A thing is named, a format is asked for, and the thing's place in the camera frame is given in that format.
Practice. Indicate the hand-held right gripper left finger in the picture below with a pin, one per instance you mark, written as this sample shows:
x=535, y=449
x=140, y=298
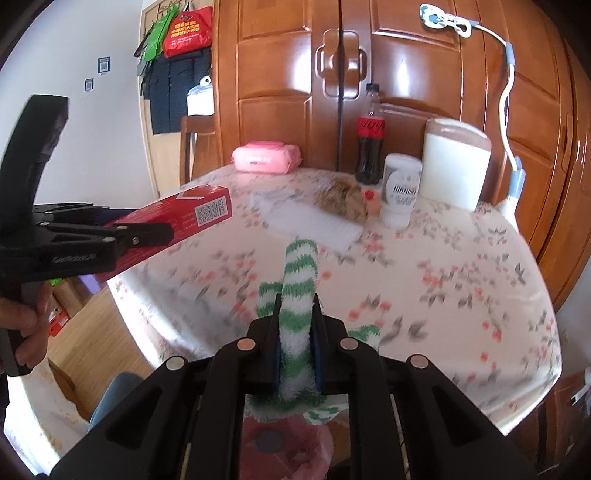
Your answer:
x=277, y=344

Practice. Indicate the wooden chair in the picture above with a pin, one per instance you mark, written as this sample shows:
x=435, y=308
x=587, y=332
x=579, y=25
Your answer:
x=189, y=147

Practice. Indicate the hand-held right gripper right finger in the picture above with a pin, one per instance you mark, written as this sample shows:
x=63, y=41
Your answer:
x=317, y=344

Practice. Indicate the brown paper ball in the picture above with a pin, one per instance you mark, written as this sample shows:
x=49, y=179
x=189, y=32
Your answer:
x=341, y=198

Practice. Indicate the small white bottle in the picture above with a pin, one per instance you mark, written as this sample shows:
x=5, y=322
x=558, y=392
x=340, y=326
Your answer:
x=400, y=189

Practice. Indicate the white plastic bag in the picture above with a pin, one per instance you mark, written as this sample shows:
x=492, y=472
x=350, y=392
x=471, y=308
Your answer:
x=201, y=99

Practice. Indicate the pink wet wipes pack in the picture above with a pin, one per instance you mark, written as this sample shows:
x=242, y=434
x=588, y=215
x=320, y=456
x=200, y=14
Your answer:
x=265, y=158

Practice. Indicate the large white container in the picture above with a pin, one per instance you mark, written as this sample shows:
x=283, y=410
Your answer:
x=455, y=166

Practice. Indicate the wooden wardrobe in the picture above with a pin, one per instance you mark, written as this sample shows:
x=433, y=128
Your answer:
x=277, y=69

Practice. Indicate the green shopping bag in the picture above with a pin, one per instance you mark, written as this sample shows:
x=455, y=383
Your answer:
x=154, y=41

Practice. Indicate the floral tablecloth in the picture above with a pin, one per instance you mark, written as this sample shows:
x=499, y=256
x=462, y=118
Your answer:
x=461, y=286

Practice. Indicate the cola bottle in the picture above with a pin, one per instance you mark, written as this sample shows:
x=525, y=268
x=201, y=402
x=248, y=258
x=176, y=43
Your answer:
x=370, y=147

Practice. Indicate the green white striped sock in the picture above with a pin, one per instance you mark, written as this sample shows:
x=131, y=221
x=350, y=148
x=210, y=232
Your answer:
x=300, y=277

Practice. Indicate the round pink falling object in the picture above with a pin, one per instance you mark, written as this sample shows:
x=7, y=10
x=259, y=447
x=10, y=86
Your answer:
x=370, y=197

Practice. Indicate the red cardboard box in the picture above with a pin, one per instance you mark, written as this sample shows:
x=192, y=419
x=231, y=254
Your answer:
x=198, y=207

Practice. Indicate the white tissue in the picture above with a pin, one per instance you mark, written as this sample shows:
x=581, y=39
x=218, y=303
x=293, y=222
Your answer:
x=309, y=224

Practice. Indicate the orange bin with pink bag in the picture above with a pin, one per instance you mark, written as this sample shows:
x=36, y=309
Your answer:
x=295, y=450

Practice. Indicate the dark blue hanging garment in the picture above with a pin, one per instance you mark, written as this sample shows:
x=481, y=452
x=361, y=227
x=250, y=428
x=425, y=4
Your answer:
x=171, y=97

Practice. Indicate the person's left hand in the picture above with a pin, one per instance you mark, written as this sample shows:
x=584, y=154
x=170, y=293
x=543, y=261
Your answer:
x=27, y=323

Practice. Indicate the person's left leg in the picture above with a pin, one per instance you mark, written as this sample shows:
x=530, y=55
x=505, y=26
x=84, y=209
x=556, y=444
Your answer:
x=115, y=397

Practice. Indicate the red shopping bag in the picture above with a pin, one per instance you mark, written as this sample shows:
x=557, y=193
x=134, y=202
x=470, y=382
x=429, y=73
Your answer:
x=189, y=32

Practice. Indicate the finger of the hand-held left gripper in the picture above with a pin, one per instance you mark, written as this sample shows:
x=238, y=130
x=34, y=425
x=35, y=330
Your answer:
x=74, y=211
x=152, y=234

